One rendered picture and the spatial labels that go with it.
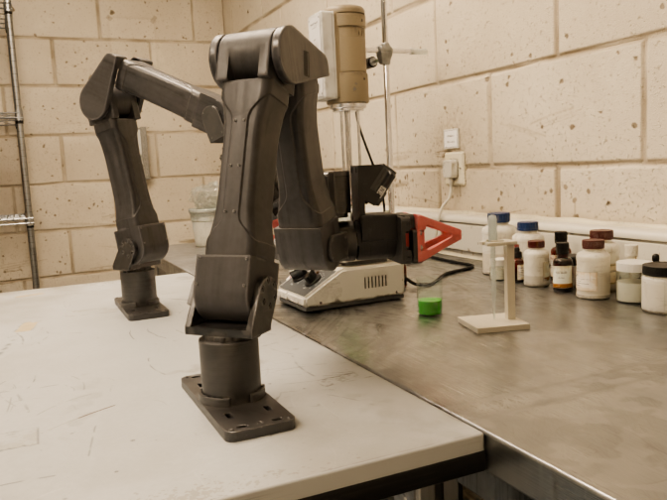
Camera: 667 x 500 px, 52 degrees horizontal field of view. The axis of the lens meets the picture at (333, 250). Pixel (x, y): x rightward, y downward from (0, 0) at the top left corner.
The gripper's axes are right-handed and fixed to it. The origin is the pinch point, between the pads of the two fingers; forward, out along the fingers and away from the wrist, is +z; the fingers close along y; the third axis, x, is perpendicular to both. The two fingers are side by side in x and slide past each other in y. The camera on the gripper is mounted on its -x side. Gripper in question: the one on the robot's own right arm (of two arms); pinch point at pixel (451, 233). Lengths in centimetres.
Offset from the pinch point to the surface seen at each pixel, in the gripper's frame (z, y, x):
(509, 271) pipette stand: 8.4, -1.4, 6.0
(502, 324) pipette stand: 5.9, -3.9, 13.2
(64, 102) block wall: -91, 257, -48
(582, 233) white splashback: 38.4, 28.1, 4.7
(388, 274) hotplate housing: -3.0, 22.8, 8.9
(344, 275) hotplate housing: -11.5, 20.8, 8.1
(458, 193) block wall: 32, 76, -2
